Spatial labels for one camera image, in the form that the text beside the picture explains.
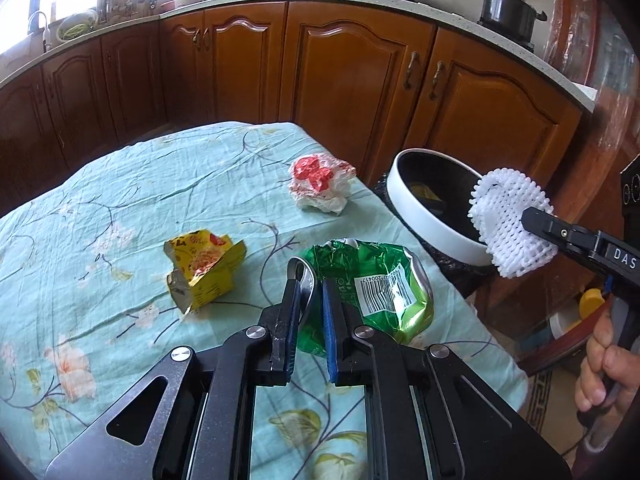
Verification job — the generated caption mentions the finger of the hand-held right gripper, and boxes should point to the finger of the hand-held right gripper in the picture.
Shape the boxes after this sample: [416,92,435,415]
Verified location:
[519,206,603,261]

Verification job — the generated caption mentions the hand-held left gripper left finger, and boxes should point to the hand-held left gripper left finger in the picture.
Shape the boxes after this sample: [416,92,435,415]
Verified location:
[45,259,306,480]

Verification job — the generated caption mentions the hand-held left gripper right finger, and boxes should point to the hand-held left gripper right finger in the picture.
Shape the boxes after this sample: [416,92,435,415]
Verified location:
[321,279,572,480]

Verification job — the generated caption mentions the white foam fruit net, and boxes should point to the white foam fruit net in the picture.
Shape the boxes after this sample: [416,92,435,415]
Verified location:
[467,167,557,278]

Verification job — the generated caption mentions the crushed green drink can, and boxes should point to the crushed green drink can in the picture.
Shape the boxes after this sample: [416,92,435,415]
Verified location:
[287,239,435,358]

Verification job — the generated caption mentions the black bin with white rim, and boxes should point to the black bin with white rim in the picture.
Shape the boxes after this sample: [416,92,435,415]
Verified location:
[372,147,506,301]

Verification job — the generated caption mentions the yellow packet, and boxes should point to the yellow packet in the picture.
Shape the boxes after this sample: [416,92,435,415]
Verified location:
[407,183,446,207]

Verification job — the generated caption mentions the person's right hand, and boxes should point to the person's right hand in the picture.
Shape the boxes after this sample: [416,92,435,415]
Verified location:
[574,305,640,456]

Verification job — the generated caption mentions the yellow-lidded container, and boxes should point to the yellow-lidded container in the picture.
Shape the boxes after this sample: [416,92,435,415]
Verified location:
[579,287,612,322]

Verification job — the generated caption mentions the crumpled yellow carton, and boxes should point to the crumpled yellow carton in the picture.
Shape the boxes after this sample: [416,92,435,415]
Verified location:
[164,229,247,315]

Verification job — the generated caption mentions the crumpled red and white plastic bag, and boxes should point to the crumpled red and white plastic bag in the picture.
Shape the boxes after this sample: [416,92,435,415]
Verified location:
[288,152,357,216]

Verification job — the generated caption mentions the patterned floor rug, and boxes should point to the patterned floor rug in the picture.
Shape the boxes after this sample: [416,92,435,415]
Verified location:
[520,370,583,441]

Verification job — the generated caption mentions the black gas stove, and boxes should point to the black gas stove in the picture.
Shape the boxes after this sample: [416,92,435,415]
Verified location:
[472,19,537,55]

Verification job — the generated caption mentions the red patterned plastic sheet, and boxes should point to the red patterned plastic sheet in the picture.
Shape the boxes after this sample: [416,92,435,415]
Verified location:
[542,0,608,86]

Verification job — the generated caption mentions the mint green floral tablecloth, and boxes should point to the mint green floral tablecloth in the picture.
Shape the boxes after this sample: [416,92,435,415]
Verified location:
[0,121,530,480]

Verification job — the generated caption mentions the dark stock pot with lid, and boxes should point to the dark stock pot with lid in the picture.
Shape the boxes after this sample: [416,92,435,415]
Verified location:
[472,0,548,43]

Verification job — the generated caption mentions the wooden lower kitchen cabinets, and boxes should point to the wooden lower kitchen cabinets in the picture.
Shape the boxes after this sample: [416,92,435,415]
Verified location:
[0,0,583,216]

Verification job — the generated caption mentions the utensil holder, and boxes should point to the utensil holder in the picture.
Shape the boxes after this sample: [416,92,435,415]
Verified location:
[95,0,132,23]

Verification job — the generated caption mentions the chrome sink faucet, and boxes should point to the chrome sink faucet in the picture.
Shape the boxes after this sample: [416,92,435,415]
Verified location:
[27,10,53,53]

